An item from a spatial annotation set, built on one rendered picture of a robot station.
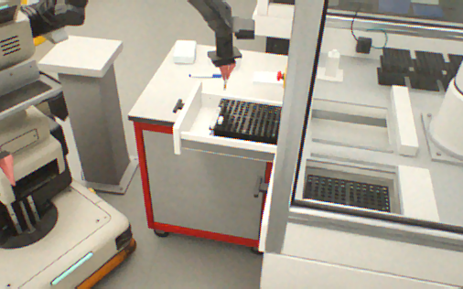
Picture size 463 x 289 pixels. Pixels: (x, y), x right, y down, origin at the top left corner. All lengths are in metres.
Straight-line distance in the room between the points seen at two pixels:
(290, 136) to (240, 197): 1.11
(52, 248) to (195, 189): 0.61
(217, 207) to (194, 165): 0.24
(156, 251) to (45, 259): 0.53
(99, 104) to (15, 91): 0.82
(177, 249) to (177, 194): 0.35
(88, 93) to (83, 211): 0.54
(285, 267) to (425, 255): 0.30
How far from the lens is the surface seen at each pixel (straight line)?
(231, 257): 2.16
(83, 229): 1.98
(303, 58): 0.69
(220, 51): 1.44
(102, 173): 2.48
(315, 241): 0.96
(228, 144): 1.36
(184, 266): 2.14
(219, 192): 1.87
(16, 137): 1.53
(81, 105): 2.23
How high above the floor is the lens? 1.75
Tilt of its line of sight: 40 degrees down
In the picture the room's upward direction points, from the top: 3 degrees clockwise
